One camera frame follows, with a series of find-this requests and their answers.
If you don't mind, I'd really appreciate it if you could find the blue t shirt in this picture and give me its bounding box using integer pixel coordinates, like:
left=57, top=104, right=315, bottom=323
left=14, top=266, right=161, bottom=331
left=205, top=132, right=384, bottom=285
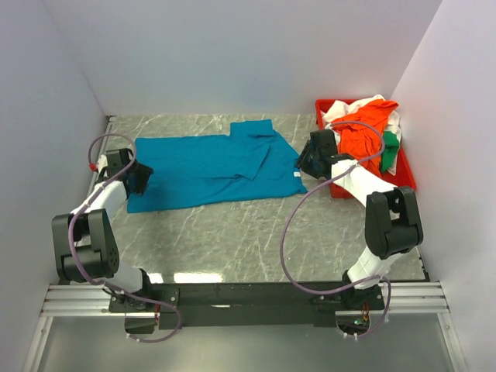
left=127, top=119, right=307, bottom=213

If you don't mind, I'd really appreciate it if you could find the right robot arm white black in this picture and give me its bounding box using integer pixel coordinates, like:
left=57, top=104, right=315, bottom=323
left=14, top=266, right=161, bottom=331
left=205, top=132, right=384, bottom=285
left=296, top=129, right=424, bottom=309

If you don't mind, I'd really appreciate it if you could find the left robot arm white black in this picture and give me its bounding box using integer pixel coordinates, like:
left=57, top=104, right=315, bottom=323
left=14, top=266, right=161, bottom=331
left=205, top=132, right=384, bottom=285
left=51, top=148, right=155, bottom=312

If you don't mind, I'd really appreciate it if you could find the orange t shirt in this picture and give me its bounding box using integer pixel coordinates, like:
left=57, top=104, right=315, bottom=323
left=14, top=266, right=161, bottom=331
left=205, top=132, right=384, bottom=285
left=324, top=99, right=400, bottom=181

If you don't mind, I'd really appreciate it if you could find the white t shirt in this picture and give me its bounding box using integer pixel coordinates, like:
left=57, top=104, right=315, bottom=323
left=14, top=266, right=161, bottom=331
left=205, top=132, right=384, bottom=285
left=321, top=93, right=404, bottom=177

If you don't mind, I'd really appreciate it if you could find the green t shirt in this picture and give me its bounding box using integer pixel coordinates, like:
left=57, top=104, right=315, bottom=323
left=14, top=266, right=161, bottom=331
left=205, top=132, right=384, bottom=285
left=380, top=131, right=401, bottom=174

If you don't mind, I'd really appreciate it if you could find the red plastic bin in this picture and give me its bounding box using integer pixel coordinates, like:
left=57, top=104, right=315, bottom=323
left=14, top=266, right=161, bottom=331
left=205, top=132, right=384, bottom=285
left=315, top=98, right=416, bottom=199

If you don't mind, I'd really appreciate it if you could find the black base beam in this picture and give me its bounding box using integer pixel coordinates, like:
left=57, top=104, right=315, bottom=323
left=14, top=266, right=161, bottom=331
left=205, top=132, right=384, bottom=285
left=108, top=281, right=387, bottom=334

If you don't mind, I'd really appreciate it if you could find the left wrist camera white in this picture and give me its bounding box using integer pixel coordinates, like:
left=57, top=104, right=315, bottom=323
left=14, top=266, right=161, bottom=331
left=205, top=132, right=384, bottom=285
left=88, top=154, right=108, bottom=174

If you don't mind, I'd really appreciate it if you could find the aluminium rail frame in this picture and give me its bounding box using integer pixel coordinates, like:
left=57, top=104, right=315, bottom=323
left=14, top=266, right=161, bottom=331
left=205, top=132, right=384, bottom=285
left=24, top=115, right=466, bottom=371

